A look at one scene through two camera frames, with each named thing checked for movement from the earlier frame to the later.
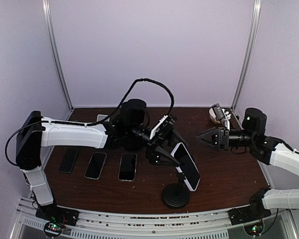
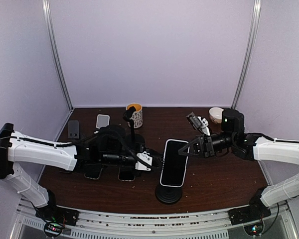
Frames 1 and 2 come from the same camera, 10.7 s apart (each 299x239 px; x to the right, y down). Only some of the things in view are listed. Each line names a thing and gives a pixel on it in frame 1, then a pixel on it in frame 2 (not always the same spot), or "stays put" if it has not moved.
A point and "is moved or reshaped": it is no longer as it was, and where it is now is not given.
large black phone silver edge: (127, 167) stays put
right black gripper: (220, 138) to (203, 147)
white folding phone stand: (101, 116) stays put
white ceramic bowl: (213, 116) stays put
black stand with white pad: (176, 195) is moved or reshaped
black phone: (187, 166) to (174, 165)
